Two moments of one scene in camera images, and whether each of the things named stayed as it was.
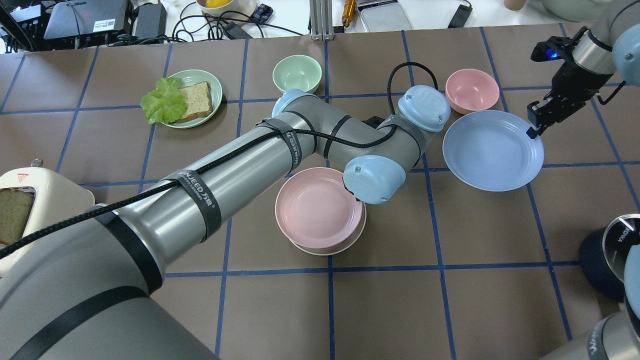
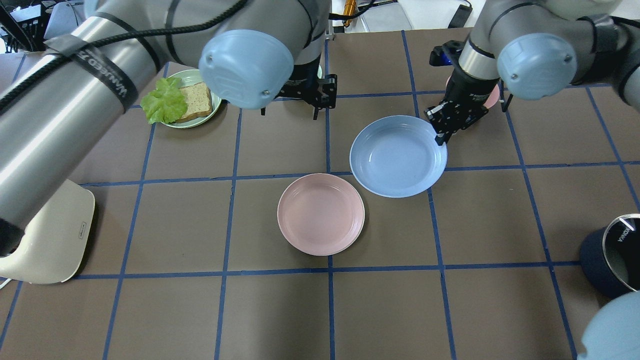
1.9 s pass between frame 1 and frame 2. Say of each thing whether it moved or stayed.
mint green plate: stayed
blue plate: moved
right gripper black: moved
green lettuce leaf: stayed
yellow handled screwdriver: stayed
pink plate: moved
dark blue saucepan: stayed
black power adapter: stayed
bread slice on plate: stayed
